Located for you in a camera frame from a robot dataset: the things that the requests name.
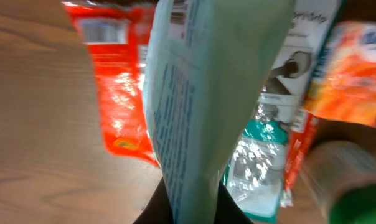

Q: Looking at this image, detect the mint green wipes pack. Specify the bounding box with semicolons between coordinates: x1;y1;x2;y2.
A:
143;0;295;223

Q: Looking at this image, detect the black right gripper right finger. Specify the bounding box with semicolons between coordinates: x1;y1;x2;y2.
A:
214;182;253;224

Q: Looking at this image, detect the green product pouch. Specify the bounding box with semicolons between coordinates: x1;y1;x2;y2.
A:
223;0;344;223

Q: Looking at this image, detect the red sachet stick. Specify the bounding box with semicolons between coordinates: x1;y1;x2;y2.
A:
280;108;319;208

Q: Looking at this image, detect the orange snack packet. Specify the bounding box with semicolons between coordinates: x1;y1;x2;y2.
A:
62;1;158;166

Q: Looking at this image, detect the small orange box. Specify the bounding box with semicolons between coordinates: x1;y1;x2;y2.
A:
304;21;376;128

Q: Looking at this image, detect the green lid spice jar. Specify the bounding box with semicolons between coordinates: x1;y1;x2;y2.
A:
301;141;376;224

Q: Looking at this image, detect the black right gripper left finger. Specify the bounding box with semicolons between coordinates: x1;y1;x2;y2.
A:
133;179;173;224

